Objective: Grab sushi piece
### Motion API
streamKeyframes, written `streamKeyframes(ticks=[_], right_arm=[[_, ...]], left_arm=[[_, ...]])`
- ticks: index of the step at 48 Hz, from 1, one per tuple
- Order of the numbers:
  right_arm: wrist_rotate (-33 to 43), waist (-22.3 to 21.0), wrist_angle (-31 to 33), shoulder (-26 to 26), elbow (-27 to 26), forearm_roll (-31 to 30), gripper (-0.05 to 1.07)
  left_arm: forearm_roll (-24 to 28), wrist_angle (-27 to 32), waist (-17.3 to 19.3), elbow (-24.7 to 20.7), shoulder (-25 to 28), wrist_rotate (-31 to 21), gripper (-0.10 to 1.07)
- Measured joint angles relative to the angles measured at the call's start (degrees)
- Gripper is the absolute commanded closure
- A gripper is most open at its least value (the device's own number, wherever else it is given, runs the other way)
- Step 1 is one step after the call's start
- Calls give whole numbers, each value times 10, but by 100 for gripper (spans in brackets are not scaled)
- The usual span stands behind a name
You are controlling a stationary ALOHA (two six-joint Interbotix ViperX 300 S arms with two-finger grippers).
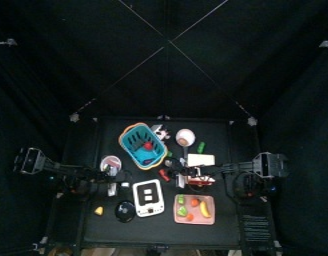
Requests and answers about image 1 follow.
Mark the yellow toy wedge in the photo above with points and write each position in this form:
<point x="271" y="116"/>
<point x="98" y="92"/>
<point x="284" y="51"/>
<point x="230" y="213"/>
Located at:
<point x="99" y="210"/>

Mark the white rectangular box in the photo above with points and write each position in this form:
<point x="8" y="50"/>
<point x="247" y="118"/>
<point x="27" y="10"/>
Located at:
<point x="201" y="160"/>

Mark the red toy piece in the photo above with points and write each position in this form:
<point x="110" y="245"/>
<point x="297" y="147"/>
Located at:
<point x="165" y="175"/>

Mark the silver metal spoon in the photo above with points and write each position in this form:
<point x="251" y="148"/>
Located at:
<point x="169" y="162"/>

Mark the yellow toy banana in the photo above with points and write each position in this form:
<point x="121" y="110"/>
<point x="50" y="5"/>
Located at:
<point x="206" y="209"/>

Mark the teal basket with orange rim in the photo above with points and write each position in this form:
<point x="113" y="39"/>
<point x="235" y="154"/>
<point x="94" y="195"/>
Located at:
<point x="143" y="146"/>

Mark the small orange toy piece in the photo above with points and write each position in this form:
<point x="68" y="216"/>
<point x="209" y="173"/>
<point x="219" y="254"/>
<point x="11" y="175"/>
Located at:
<point x="190" y="217"/>

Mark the tiny green toy piece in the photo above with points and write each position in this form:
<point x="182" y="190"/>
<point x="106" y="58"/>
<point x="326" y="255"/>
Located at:
<point x="170" y="154"/>

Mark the white ladle with pink bowl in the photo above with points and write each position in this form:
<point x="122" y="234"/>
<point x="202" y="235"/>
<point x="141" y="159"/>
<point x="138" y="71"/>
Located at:
<point x="185" y="137"/>

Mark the white rectangular tray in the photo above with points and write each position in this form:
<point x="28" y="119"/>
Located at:
<point x="149" y="198"/>

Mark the small green toy piece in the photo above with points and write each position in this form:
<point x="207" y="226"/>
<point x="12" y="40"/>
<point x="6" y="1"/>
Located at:
<point x="181" y="199"/>

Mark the metal frame bracket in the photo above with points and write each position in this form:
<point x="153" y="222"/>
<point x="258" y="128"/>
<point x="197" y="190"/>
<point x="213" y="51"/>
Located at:
<point x="163" y="117"/>
<point x="74" y="117"/>
<point x="253" y="121"/>
<point x="326" y="44"/>
<point x="10" y="42"/>

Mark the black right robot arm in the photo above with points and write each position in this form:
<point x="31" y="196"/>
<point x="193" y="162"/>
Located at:
<point x="255" y="165"/>

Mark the red toy ball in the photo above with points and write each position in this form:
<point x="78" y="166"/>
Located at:
<point x="149" y="145"/>

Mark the green toy slice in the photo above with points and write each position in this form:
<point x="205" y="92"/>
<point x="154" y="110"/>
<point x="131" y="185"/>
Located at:
<point x="182" y="211"/>

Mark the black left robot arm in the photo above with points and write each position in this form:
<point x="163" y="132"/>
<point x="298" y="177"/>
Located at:
<point x="60" y="167"/>

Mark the orange toy fruit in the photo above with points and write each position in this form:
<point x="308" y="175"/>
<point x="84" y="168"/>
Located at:
<point x="195" y="202"/>

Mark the pink rectangular tray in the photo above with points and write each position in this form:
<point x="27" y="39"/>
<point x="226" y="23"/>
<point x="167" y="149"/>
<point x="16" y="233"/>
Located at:
<point x="194" y="218"/>

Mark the red and white sushi piece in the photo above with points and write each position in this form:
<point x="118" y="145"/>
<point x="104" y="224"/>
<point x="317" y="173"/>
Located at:
<point x="202" y="181"/>

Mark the green toy vegetable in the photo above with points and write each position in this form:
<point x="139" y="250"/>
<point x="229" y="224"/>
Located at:
<point x="201" y="147"/>

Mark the black and white cow toy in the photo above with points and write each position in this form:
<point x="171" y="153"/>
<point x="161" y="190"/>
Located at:
<point x="161" y="132"/>

